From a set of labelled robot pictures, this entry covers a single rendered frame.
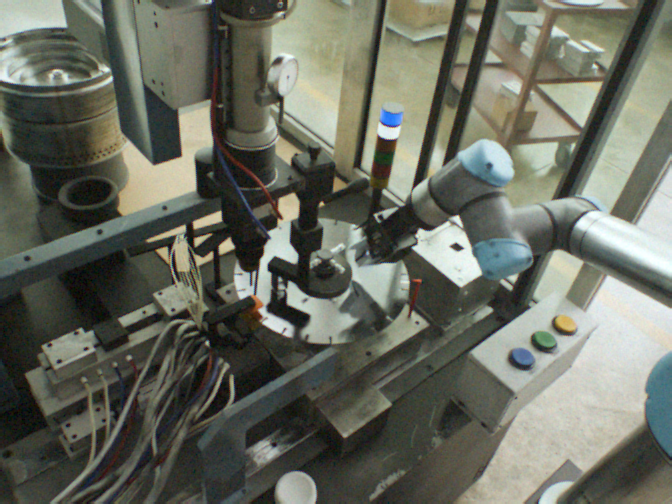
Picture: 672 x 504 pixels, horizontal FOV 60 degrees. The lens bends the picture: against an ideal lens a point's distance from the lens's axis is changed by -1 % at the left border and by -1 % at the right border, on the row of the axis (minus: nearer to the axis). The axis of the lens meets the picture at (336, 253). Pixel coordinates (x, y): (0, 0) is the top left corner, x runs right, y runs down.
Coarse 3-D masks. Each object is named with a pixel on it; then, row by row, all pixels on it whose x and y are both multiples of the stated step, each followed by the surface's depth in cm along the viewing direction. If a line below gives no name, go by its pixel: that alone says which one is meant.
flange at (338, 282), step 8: (312, 256) 113; (336, 256) 114; (344, 264) 113; (320, 272) 108; (328, 272) 109; (336, 272) 111; (344, 272) 111; (320, 280) 109; (328, 280) 109; (336, 280) 109; (344, 280) 110; (304, 288) 108; (312, 288) 107; (320, 288) 108; (328, 288) 108; (336, 288) 108; (344, 288) 109
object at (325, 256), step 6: (342, 246) 111; (318, 252) 108; (324, 252) 108; (330, 252) 108; (336, 252) 110; (318, 258) 107; (324, 258) 107; (330, 258) 107; (312, 264) 106; (318, 264) 108; (324, 264) 108; (330, 264) 108; (336, 264) 107; (324, 270) 109; (342, 270) 106
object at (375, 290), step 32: (288, 224) 121; (288, 256) 114; (352, 256) 116; (288, 288) 108; (352, 288) 110; (384, 288) 111; (288, 320) 102; (320, 320) 103; (352, 320) 104; (384, 320) 105
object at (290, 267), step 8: (304, 256) 98; (272, 264) 103; (280, 264) 103; (288, 264) 103; (296, 264) 103; (304, 264) 99; (272, 272) 104; (280, 272) 103; (288, 272) 102; (296, 272) 102; (304, 272) 101; (312, 272) 102; (272, 280) 106; (288, 280) 103; (296, 280) 102; (304, 280) 101; (312, 280) 102
